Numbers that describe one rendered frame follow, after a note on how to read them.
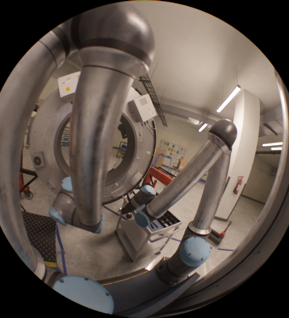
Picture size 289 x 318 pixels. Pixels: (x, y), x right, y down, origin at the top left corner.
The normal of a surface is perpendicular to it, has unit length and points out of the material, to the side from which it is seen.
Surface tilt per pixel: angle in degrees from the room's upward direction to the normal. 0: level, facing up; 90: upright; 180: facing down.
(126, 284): 0
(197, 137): 90
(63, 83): 90
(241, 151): 90
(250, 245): 90
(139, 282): 0
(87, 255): 0
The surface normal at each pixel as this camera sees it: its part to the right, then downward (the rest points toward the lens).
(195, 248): 0.27, -0.94
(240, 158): -0.29, 0.04
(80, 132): -0.05, 0.49
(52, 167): 0.52, 0.29
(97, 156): 0.63, 0.58
